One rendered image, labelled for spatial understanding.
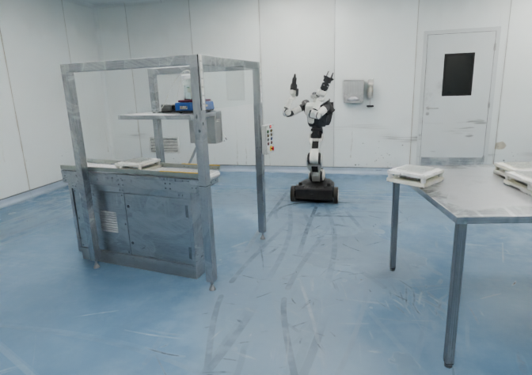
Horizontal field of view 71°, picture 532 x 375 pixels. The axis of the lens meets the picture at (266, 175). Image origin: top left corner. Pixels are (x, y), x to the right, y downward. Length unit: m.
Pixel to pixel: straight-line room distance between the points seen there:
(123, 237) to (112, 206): 0.27
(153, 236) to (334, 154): 3.86
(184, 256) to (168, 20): 4.80
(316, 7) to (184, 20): 2.17
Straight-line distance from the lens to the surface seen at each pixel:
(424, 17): 6.23
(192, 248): 2.88
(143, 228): 3.10
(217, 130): 2.74
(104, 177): 3.15
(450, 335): 2.19
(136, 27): 7.24
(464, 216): 1.91
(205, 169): 2.49
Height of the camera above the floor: 1.41
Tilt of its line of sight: 13 degrees down
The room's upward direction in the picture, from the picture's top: 2 degrees counter-clockwise
